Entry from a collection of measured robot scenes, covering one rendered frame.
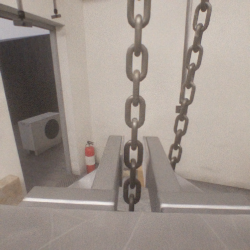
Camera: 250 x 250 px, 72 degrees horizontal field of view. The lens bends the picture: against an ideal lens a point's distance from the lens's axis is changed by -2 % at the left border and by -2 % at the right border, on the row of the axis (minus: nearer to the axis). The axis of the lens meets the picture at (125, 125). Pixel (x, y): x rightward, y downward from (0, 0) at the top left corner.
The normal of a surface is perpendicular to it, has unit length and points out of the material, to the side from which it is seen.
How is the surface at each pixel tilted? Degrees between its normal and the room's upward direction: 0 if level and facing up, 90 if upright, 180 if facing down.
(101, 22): 90
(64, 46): 90
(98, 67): 90
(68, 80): 90
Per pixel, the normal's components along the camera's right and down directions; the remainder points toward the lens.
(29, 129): -0.33, 0.29
